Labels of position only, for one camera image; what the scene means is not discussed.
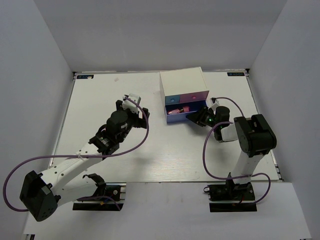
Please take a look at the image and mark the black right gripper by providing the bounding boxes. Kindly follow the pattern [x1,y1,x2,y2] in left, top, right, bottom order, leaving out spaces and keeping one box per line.
[186,104,220,129]

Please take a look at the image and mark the pink tube of erasers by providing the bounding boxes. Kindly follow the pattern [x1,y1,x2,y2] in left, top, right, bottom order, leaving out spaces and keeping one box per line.
[167,106,190,115]

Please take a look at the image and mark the blue wide bottom drawer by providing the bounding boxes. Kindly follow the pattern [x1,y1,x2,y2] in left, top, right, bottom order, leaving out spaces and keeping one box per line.
[164,100,207,124]

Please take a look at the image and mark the pink small drawer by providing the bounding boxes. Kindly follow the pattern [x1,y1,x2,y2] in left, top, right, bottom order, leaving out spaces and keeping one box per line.
[179,90,209,103]

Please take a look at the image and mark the light blue small drawer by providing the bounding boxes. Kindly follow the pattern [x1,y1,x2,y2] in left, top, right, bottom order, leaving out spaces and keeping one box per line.
[164,95,180,105]

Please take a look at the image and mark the white mini drawer cabinet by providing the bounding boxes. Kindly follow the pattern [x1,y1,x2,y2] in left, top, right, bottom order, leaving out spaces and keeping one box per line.
[160,67,209,104]

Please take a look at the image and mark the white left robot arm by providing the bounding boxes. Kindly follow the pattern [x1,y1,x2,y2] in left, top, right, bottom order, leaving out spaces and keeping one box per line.
[19,94,150,222]

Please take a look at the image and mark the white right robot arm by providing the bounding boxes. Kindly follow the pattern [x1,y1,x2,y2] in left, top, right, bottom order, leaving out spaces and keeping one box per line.
[186,106,277,200]

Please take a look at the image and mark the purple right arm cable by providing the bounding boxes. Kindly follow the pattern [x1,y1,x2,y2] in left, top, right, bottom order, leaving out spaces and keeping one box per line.
[202,96,272,206]

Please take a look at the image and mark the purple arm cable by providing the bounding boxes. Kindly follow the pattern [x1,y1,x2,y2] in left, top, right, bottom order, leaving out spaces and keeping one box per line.
[2,97,151,212]
[202,96,272,206]

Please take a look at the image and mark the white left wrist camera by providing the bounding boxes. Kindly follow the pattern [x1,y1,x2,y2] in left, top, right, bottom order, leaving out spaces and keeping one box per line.
[122,93,141,114]

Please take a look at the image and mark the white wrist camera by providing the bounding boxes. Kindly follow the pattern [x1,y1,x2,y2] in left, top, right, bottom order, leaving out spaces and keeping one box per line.
[210,97,220,111]
[122,93,141,114]

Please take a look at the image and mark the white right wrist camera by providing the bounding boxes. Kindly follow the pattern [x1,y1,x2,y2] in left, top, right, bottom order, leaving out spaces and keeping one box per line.
[210,97,220,111]

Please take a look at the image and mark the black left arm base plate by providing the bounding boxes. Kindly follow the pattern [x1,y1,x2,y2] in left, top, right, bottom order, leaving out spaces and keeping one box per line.
[72,183,127,212]

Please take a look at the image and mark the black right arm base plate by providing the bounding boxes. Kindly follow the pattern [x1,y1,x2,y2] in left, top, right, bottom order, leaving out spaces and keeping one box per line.
[203,183,257,213]

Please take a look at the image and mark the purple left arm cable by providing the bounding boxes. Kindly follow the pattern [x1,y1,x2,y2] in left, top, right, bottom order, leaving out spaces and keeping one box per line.
[2,97,151,212]

